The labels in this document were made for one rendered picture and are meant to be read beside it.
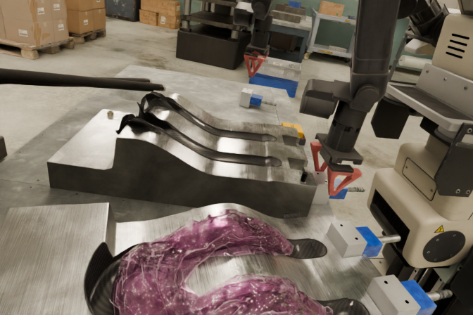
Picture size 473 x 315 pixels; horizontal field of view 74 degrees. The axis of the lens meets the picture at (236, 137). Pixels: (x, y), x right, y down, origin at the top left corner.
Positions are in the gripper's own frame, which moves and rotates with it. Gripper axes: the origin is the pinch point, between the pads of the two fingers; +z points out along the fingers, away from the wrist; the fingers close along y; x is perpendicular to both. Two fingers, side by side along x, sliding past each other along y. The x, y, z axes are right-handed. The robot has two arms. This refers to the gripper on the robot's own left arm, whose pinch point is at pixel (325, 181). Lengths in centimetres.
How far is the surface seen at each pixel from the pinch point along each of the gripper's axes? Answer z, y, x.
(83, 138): -1, -9, -52
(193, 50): 73, -419, -13
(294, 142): -2.8, -11.8, -4.3
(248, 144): -3.8, -7.0, -17.0
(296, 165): -2.7, -1.3, -7.2
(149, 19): 82, -692, -102
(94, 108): 6, -38, -57
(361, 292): -1.2, 27.9, -6.7
